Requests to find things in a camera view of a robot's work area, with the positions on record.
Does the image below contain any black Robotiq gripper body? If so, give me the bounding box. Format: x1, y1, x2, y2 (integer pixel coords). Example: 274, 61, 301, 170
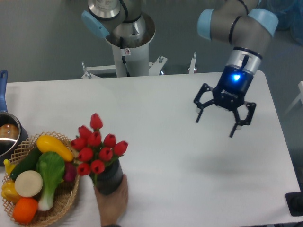
212, 66, 253, 111

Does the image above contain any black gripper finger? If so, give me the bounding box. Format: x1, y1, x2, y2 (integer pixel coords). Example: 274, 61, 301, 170
193, 83, 214, 123
228, 102, 257, 139

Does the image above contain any red tulip bouquet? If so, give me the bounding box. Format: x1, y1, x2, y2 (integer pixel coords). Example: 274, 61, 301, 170
71, 113, 128, 186

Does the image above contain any dark grey ribbed vase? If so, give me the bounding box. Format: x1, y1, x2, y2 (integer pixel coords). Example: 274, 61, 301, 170
96, 160, 124, 195

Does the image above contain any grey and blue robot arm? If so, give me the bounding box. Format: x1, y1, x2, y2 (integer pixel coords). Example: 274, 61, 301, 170
81, 0, 278, 129

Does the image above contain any bare human hand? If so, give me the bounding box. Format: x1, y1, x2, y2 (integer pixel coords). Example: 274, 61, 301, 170
94, 175, 129, 227

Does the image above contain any white furniture leg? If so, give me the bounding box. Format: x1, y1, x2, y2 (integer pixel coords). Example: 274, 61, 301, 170
282, 81, 303, 118

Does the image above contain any blue plastic bag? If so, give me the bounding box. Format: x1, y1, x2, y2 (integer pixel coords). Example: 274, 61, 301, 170
272, 0, 303, 46

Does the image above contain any black device at table edge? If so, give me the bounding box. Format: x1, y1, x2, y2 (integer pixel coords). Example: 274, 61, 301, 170
285, 192, 303, 217

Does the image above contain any purple red radish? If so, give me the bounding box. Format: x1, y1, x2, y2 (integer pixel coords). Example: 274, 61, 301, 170
63, 162, 77, 182

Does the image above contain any yellow squash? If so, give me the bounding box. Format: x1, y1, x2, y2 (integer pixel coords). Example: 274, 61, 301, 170
36, 135, 74, 162

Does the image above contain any green bok choy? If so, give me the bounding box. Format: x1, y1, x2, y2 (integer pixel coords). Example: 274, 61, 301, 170
36, 151, 65, 211

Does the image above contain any dark green cucumber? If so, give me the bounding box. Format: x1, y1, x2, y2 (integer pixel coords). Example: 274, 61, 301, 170
10, 147, 42, 181

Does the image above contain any white round radish slice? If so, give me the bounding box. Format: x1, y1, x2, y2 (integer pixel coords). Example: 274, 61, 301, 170
15, 170, 43, 197

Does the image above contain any yellow banana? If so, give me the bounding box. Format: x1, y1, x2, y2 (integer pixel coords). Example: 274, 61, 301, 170
3, 159, 16, 175

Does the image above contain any orange fruit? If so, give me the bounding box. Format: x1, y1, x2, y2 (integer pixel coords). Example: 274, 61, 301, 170
12, 197, 38, 224

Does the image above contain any yellow bell pepper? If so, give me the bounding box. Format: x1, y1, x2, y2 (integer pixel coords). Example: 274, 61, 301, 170
1, 180, 22, 204

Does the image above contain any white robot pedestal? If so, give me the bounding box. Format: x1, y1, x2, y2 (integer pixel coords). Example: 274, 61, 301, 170
81, 11, 168, 79

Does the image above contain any blue handled saucepan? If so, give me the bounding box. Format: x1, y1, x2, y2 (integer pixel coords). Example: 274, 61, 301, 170
0, 70, 28, 167

